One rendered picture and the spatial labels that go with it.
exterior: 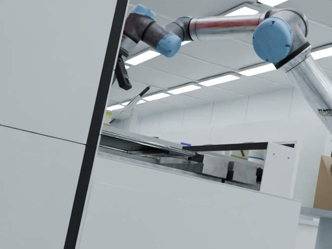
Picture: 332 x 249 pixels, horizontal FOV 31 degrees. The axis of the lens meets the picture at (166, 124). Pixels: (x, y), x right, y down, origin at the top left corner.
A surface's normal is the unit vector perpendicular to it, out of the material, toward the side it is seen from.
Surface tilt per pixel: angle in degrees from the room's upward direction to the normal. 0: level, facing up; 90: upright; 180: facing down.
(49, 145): 90
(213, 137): 90
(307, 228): 90
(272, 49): 118
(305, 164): 90
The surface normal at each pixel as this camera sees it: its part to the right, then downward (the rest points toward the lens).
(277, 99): -0.90, -0.23
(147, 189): 0.39, -0.06
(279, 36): -0.59, 0.26
